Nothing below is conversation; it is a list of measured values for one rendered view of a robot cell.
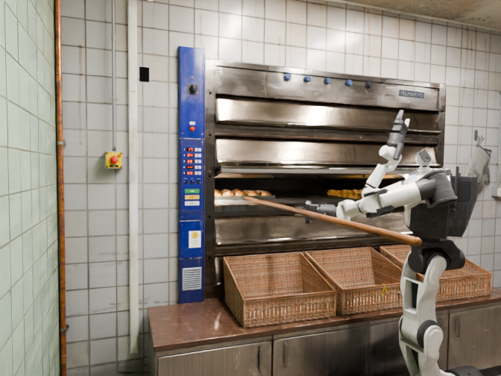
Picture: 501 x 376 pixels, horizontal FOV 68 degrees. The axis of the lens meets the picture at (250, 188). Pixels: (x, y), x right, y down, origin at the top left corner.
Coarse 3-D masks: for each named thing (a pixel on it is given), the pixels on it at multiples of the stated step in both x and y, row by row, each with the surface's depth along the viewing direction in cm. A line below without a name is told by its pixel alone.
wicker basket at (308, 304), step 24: (240, 264) 240; (264, 264) 244; (288, 264) 249; (240, 288) 236; (264, 288) 241; (288, 288) 246; (312, 288) 237; (240, 312) 201; (264, 312) 215; (288, 312) 202; (312, 312) 207
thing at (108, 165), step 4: (104, 152) 207; (108, 152) 208; (112, 152) 208; (116, 152) 209; (120, 152) 210; (104, 156) 208; (108, 156) 208; (112, 156) 208; (116, 156) 209; (104, 160) 208; (108, 160) 208; (120, 160) 210; (104, 164) 208; (108, 164) 208; (112, 164) 209; (116, 164) 209; (120, 164) 210; (104, 168) 208; (108, 168) 208; (112, 168) 209; (116, 168) 210; (120, 168) 210
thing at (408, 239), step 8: (248, 200) 274; (256, 200) 257; (264, 200) 248; (280, 208) 220; (288, 208) 210; (312, 216) 184; (320, 216) 177; (328, 216) 172; (336, 224) 165; (344, 224) 158; (352, 224) 153; (360, 224) 149; (368, 232) 144; (376, 232) 139; (384, 232) 135; (392, 232) 132; (400, 240) 127; (408, 240) 124; (416, 240) 121
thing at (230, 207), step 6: (234, 204) 246; (240, 204) 246; (246, 204) 247; (252, 204) 247; (258, 204) 248; (288, 204) 253; (294, 204) 255; (300, 204) 256; (318, 204) 261; (336, 204) 266; (216, 210) 237; (222, 210) 238; (228, 210) 240; (234, 210) 241; (240, 210) 242; (246, 210) 244; (252, 210) 245; (258, 210) 246; (264, 210) 248
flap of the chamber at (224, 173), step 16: (224, 176) 236; (240, 176) 239; (256, 176) 243; (288, 176) 249; (304, 176) 253; (336, 176) 261; (352, 176) 264; (368, 176) 269; (384, 176) 273; (400, 176) 277
